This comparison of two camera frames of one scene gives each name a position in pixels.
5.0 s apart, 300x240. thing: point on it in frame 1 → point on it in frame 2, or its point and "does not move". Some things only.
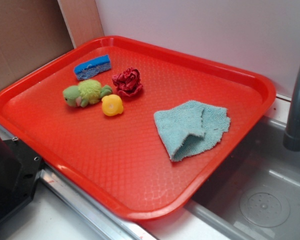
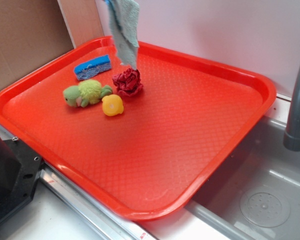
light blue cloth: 191,128 → 124,16
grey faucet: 295,138 does not move
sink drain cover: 264,209 does not move
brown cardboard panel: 25,34 does not move
